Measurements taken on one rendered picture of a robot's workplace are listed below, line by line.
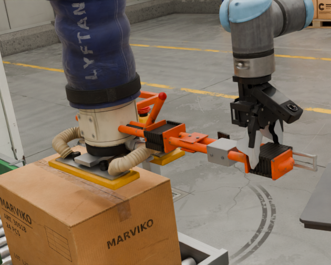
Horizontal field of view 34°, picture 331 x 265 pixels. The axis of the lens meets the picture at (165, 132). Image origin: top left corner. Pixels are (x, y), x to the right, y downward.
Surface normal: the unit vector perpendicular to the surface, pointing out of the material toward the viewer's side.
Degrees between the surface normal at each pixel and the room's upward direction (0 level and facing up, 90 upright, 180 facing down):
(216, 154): 90
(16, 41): 90
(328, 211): 0
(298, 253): 0
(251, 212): 0
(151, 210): 90
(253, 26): 90
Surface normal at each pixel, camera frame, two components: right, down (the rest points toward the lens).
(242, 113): -0.72, 0.32
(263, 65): 0.31, 0.28
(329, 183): -0.13, -0.93
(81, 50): -0.44, 0.61
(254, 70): -0.19, 0.35
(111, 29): 0.40, -0.06
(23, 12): 0.67, 0.16
